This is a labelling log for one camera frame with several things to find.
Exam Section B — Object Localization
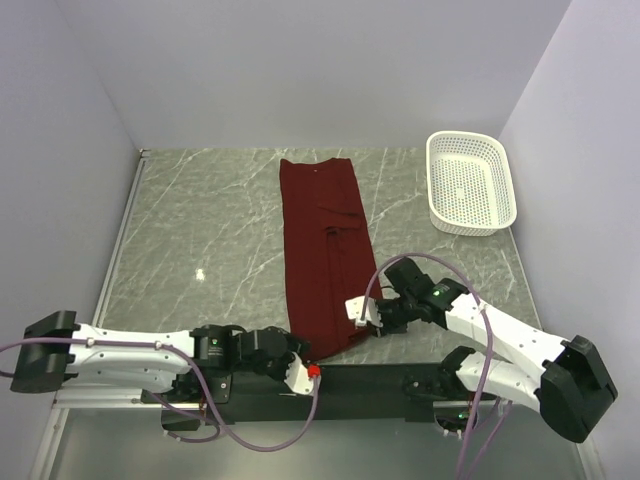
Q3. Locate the dark red t-shirt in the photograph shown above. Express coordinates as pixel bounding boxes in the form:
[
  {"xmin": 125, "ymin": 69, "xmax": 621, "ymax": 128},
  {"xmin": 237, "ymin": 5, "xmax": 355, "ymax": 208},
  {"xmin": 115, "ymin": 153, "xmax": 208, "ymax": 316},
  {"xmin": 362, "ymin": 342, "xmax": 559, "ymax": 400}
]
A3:
[{"xmin": 279, "ymin": 158, "xmax": 377, "ymax": 362}]

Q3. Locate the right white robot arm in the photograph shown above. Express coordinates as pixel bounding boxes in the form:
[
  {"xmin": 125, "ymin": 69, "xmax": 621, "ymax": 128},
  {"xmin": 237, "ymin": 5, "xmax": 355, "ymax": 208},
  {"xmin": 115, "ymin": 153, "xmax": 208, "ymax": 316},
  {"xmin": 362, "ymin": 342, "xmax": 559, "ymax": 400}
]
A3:
[{"xmin": 351, "ymin": 255, "xmax": 618, "ymax": 443}]

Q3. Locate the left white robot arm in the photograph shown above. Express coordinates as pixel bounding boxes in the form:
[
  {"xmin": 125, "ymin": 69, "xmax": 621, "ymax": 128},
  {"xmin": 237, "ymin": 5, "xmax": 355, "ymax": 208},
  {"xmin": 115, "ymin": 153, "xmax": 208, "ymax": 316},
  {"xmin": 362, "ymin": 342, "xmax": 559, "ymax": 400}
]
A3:
[{"xmin": 5, "ymin": 311, "xmax": 320, "ymax": 402}]

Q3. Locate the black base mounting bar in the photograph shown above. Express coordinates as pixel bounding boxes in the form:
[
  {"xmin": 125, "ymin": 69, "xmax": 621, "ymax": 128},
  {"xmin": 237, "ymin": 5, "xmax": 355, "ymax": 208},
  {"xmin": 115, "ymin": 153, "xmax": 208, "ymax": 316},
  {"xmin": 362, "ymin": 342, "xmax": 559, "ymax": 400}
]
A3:
[{"xmin": 139, "ymin": 363, "xmax": 496, "ymax": 432}]

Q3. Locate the white perforated plastic basket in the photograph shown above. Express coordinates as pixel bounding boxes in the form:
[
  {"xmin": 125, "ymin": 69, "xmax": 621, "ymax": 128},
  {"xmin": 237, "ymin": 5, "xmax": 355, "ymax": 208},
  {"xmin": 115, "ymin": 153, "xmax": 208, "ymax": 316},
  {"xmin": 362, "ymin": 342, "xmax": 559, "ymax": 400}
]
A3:
[{"xmin": 425, "ymin": 131, "xmax": 517, "ymax": 237}]

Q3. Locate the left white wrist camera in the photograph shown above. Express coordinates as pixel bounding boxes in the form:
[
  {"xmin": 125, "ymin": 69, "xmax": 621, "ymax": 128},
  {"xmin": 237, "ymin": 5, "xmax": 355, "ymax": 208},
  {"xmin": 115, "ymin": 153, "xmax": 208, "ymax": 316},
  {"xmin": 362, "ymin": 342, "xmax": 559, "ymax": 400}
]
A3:
[{"xmin": 284, "ymin": 354, "xmax": 321, "ymax": 396}]

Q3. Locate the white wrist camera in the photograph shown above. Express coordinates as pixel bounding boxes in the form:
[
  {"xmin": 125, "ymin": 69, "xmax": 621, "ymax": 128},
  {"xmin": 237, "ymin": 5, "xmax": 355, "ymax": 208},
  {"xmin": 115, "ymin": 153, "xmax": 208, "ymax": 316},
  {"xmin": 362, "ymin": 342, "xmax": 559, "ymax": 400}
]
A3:
[
  {"xmin": 284, "ymin": 354, "xmax": 321, "ymax": 396},
  {"xmin": 344, "ymin": 296, "xmax": 382, "ymax": 328}
]

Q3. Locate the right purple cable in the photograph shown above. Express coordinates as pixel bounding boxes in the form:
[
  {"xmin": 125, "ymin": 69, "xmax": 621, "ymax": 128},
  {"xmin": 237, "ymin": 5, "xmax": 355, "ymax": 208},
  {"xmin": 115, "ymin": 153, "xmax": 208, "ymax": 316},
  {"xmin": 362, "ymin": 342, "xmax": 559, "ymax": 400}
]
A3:
[{"xmin": 362, "ymin": 252, "xmax": 514, "ymax": 480}]

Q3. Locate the purple cable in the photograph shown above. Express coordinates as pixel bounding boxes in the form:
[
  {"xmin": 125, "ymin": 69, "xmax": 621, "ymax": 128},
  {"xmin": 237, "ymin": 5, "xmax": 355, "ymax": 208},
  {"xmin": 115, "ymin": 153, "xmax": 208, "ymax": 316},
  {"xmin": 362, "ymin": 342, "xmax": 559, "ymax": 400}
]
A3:
[
  {"xmin": 0, "ymin": 337, "xmax": 321, "ymax": 454},
  {"xmin": 362, "ymin": 252, "xmax": 514, "ymax": 480}
]

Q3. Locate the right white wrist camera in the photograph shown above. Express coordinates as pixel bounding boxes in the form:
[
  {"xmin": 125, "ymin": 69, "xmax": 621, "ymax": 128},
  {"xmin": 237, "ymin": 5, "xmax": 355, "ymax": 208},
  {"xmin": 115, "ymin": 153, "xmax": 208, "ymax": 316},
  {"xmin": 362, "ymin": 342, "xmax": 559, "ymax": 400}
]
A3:
[{"xmin": 344, "ymin": 296, "xmax": 382, "ymax": 328}]

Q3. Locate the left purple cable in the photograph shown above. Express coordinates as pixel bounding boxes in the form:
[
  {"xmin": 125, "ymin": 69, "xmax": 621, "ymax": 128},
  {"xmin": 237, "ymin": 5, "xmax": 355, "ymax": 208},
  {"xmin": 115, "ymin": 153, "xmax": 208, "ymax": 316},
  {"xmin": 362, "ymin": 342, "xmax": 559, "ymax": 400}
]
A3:
[{"xmin": 0, "ymin": 337, "xmax": 321, "ymax": 454}]

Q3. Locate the aluminium frame rail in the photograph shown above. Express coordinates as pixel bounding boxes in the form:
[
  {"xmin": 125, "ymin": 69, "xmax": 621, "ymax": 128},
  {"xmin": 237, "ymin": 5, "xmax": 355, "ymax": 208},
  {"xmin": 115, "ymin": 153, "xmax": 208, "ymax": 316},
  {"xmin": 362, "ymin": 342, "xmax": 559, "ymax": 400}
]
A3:
[{"xmin": 29, "ymin": 147, "xmax": 201, "ymax": 480}]

